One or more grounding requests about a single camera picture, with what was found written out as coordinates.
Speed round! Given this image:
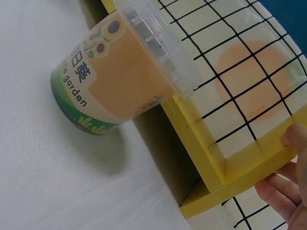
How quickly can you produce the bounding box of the yellow tray with grid print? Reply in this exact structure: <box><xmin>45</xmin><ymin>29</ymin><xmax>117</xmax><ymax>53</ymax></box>
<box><xmin>100</xmin><ymin>0</ymin><xmax>307</xmax><ymax>230</ymax></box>

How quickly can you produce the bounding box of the sunflower label cup, clear lid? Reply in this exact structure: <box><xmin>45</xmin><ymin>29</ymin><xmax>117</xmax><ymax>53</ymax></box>
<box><xmin>49</xmin><ymin>0</ymin><xmax>195</xmax><ymax>136</ymax></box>

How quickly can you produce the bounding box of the person's right hand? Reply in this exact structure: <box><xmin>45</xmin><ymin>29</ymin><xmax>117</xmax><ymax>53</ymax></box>
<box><xmin>254</xmin><ymin>123</ymin><xmax>307</xmax><ymax>230</ymax></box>

